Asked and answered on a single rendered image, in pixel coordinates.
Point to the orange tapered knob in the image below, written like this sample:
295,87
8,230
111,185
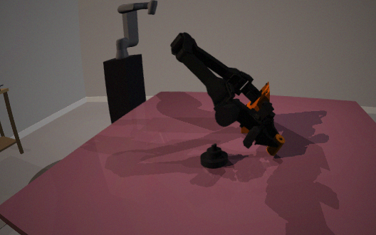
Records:
273,150

